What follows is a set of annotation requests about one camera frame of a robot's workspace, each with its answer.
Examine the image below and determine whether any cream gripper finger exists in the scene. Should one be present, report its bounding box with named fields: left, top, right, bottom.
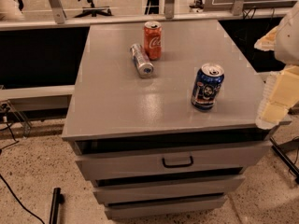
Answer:
left=255, top=65, right=299, bottom=130
left=254, top=27, right=278, bottom=51

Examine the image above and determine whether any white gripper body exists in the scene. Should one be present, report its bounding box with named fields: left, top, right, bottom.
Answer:
left=274, top=4, right=299, bottom=65

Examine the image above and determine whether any blue pepsi can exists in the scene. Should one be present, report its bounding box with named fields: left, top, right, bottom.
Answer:
left=191, top=63, right=224, bottom=110

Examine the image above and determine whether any orange coca-cola can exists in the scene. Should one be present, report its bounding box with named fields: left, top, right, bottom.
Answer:
left=144, top=21, right=162, bottom=60

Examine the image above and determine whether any silver can lying down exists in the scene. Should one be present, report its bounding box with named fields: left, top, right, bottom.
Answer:
left=130, top=44, right=154, bottom=77

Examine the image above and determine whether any black stand leg right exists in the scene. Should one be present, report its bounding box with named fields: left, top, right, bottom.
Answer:
left=270, top=138, right=299, bottom=184

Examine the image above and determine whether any grey drawer cabinet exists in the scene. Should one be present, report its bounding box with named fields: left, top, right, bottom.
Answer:
left=61, top=19, right=292, bottom=220

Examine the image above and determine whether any bottom grey drawer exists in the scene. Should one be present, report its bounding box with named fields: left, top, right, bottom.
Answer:
left=105, top=195, right=226, bottom=219

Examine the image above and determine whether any grey drawer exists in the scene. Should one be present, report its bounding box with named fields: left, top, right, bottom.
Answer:
left=105, top=195, right=226, bottom=219
left=76, top=141, right=271, bottom=180
left=93, top=175, right=245, bottom=205

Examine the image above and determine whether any top grey drawer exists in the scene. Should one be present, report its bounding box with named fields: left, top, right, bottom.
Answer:
left=76, top=141, right=271, bottom=180

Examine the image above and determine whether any middle grey drawer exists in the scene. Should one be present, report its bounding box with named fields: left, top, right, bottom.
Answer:
left=93, top=175, right=245, bottom=205

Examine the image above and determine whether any black bar on floor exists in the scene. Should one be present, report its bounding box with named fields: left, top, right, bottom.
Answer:
left=49, top=188, right=64, bottom=224

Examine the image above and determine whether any grey metal railing frame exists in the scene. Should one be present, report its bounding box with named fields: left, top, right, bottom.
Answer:
left=0, top=0, right=298, bottom=31

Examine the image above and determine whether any black drawer handle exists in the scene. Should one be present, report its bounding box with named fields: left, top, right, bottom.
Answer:
left=162, top=156, right=194, bottom=169

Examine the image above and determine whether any black cable on floor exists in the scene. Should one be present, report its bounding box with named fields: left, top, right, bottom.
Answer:
left=0, top=174, right=47, bottom=224

